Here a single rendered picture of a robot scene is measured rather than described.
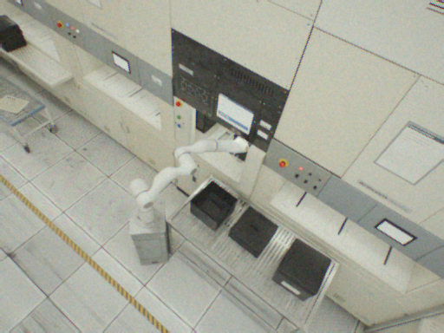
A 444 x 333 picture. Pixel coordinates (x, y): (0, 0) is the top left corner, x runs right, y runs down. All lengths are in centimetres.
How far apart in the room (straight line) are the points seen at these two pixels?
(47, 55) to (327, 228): 347
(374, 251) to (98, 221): 262
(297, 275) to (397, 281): 82
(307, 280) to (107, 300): 183
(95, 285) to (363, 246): 238
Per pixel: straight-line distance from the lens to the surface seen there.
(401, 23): 142
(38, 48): 421
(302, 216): 252
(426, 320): 273
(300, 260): 221
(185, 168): 203
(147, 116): 305
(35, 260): 345
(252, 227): 237
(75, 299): 320
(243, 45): 176
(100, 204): 352
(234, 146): 219
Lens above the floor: 298
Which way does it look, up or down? 54 degrees down
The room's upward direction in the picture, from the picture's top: 10 degrees clockwise
